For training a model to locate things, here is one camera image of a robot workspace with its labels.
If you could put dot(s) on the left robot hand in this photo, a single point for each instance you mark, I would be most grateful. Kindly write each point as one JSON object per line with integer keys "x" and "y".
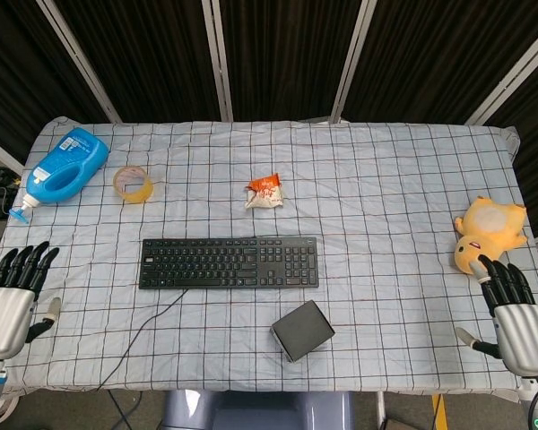
{"x": 4, "y": 309}

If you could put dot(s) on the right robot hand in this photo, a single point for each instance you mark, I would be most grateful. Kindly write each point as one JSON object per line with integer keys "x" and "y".
{"x": 518, "y": 333}

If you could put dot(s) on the black computer keyboard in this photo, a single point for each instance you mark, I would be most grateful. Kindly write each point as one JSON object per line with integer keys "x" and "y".
{"x": 228, "y": 262}

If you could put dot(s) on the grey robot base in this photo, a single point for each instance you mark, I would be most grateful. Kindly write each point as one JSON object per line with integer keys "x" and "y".
{"x": 257, "y": 410}

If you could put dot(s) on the yellow plush toy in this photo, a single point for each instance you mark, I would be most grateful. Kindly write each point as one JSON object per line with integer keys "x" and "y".
{"x": 488, "y": 233}

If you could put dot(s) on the blue pump detergent bottle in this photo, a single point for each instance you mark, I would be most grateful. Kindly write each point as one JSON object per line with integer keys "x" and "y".
{"x": 63, "y": 168}

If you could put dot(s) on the yellow tape roll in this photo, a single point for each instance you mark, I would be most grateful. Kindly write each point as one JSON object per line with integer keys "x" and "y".
{"x": 133, "y": 184}

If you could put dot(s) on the small black box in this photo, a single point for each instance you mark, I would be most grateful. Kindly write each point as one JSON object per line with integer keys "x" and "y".
{"x": 302, "y": 330}

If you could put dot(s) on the blue checkered tablecloth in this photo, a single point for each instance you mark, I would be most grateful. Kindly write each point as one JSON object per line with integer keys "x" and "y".
{"x": 269, "y": 340}

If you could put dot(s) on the orange white snack packet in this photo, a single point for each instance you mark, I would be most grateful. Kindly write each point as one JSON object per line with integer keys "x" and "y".
{"x": 264, "y": 192}

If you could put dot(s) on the black folding screen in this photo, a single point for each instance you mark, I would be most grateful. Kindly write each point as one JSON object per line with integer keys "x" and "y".
{"x": 287, "y": 54}

